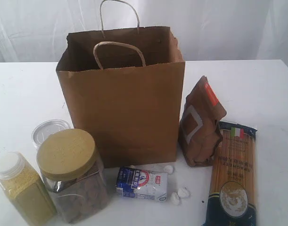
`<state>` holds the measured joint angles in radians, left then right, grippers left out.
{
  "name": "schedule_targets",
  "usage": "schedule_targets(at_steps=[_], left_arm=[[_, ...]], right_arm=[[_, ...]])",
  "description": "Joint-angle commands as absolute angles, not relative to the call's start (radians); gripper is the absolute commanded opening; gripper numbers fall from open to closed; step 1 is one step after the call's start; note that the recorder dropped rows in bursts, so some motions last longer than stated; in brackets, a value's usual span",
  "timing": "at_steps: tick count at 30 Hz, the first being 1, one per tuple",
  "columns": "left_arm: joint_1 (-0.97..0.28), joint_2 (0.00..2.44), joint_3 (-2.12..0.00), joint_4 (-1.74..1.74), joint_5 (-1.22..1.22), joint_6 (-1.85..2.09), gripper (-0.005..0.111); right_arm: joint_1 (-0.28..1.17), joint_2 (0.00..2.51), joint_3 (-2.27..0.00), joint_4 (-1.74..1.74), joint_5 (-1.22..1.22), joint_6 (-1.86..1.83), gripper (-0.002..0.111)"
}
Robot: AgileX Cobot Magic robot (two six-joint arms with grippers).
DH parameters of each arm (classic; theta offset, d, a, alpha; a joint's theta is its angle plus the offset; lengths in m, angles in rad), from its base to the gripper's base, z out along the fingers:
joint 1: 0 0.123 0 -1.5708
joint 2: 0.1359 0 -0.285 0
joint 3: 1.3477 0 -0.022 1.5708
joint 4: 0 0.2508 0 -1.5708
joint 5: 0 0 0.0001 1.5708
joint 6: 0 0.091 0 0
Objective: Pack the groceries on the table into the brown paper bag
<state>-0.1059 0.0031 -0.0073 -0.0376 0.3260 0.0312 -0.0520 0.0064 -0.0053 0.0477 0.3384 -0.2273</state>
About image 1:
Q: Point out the blue white salt packet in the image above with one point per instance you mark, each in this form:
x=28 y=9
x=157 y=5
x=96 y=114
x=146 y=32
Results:
x=142 y=184

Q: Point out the clear jar yellow lid nuts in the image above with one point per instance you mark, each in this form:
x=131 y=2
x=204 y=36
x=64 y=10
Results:
x=72 y=172

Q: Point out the dark can silver pull-tab lid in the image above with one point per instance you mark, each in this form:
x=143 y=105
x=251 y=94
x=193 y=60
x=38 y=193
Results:
x=47 y=128

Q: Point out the brown paper shopping bag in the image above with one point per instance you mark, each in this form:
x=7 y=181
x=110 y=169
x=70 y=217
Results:
x=124 y=87

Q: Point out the brown coffee pouch orange label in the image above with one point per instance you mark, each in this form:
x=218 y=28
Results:
x=199 y=133

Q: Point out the white crumpled piece upper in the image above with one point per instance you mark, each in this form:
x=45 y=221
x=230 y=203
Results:
x=168 y=169

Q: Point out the white crumpled piece right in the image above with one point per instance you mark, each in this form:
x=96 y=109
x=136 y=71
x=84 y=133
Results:
x=183 y=192

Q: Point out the spaghetti pack dark blue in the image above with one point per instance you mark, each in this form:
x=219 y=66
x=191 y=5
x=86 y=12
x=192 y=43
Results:
x=231 y=200

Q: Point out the clear bottle yellow millet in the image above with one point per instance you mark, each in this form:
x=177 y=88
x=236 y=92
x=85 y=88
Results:
x=25 y=189

